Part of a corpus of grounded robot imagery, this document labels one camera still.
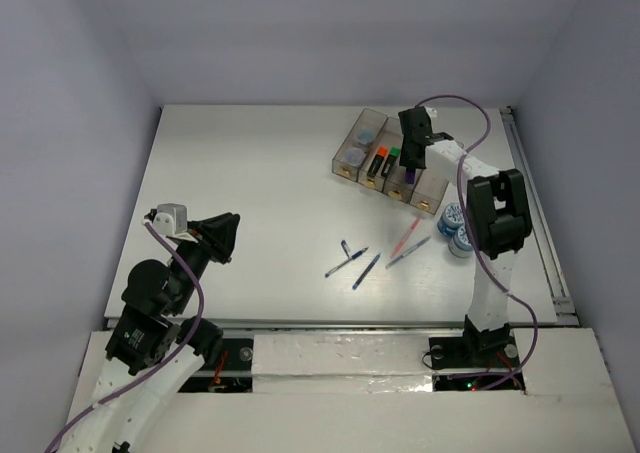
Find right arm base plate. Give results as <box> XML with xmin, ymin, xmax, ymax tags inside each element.
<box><xmin>428</xmin><ymin>336</ymin><xmax>520</xmax><ymax>371</ymax></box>

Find clear jar blue clips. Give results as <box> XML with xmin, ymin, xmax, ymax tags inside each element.
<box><xmin>353</xmin><ymin>129</ymin><xmax>377</xmax><ymax>148</ymax></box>

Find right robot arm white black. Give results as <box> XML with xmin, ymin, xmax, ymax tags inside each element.
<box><xmin>398</xmin><ymin>106</ymin><xmax>532</xmax><ymax>370</ymax></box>

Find red pen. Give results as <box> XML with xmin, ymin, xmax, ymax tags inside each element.
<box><xmin>389</xmin><ymin>217</ymin><xmax>422</xmax><ymax>259</ymax></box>

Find aluminium rail right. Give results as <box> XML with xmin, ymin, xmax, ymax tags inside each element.
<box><xmin>500</xmin><ymin>106</ymin><xmax>580</xmax><ymax>327</ymax></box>

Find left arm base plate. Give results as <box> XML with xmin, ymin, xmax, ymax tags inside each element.
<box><xmin>201</xmin><ymin>337</ymin><xmax>254</xmax><ymax>376</ymax></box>

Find green cap highlighter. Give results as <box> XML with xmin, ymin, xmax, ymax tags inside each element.
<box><xmin>380</xmin><ymin>147</ymin><xmax>400</xmax><ymax>178</ymax></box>

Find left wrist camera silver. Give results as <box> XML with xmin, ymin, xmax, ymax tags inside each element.
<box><xmin>149</xmin><ymin>203</ymin><xmax>188</xmax><ymax>236</ymax></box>

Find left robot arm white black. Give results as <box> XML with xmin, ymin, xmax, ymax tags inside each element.
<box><xmin>48</xmin><ymin>203</ymin><xmax>240</xmax><ymax>452</ymax></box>

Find clear four-compartment organizer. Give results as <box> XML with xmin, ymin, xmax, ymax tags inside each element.
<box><xmin>332</xmin><ymin>108</ymin><xmax>449</xmax><ymax>215</ymax></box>

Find purple cap highlighter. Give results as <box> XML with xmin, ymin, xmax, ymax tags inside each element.
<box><xmin>404</xmin><ymin>169</ymin><xmax>416</xmax><ymax>184</ymax></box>

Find blue white tub front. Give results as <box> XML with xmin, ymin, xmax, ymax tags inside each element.
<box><xmin>448</xmin><ymin>226</ymin><xmax>474</xmax><ymax>258</ymax></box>

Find orange cap highlighter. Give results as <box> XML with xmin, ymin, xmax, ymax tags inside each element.
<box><xmin>367</xmin><ymin>147</ymin><xmax>388</xmax><ymax>178</ymax></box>

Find clear blue pen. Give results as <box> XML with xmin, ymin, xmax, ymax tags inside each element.
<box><xmin>385</xmin><ymin>236</ymin><xmax>431</xmax><ymax>269</ymax></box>

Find white foam board front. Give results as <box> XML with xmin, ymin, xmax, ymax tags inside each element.
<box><xmin>64</xmin><ymin>327</ymin><xmax>636</xmax><ymax>453</ymax></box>

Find clear jar purple clips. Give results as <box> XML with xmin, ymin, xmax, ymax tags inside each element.
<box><xmin>343</xmin><ymin>147</ymin><xmax>366</xmax><ymax>168</ymax></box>

